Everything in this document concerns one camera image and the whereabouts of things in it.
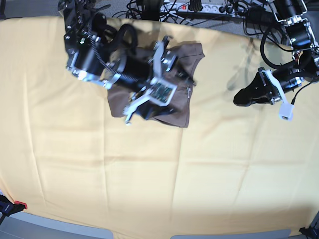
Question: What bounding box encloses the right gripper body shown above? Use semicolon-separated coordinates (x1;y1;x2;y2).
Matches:
107;50;176;111

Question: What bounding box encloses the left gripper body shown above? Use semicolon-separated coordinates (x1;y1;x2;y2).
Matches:
258;67;305;105

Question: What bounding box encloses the brown T-shirt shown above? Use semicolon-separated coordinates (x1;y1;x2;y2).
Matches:
107;42;205;128

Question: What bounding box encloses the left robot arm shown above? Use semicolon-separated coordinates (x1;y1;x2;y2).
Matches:
233;0;319;107

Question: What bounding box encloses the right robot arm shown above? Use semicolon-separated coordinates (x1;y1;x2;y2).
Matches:
58;0;178;123

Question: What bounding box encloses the black power adapter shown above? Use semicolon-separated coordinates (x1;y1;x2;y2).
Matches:
245;8;276;27

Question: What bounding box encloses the white power strip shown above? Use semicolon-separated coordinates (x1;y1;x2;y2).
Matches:
159;1;245;17

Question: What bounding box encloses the yellow tablecloth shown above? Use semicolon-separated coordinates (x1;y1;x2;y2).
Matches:
0;16;319;239

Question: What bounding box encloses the red black clamp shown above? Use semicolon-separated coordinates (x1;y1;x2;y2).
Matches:
0;195;27;224

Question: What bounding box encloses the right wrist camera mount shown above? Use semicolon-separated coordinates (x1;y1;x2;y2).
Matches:
123;35;177;125

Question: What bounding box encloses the black cable bundle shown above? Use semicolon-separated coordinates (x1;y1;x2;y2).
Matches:
111;0;295;48

